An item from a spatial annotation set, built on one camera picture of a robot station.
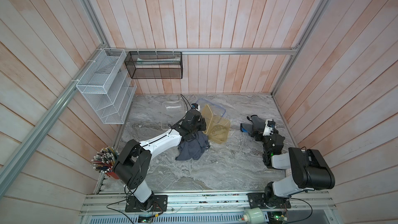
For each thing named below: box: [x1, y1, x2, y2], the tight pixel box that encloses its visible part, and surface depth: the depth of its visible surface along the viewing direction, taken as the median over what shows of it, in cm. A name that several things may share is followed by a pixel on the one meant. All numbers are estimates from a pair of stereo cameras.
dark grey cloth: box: [175, 131, 211, 161], surface depth 89 cm
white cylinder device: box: [243, 207, 265, 224], surface depth 65 cm
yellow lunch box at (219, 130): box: [207, 116, 231, 145], surface depth 101 cm
